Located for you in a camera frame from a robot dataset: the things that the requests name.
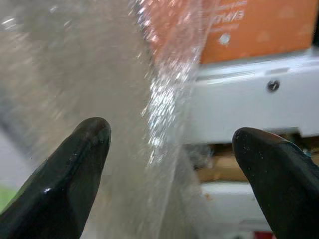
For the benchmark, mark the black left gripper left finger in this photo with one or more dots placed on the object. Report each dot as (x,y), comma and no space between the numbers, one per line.
(54,194)

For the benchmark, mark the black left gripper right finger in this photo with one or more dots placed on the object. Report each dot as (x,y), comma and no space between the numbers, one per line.
(281,189)

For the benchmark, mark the brown wooden board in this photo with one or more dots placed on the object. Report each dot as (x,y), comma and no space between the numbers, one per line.
(224,166)

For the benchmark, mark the white plastic case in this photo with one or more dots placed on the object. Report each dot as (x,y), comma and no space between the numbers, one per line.
(236,104)

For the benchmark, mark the clear bubble wrap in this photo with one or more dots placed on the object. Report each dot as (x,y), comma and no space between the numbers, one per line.
(74,62)

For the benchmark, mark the orange cardboard box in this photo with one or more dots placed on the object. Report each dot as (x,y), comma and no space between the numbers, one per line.
(261,30)

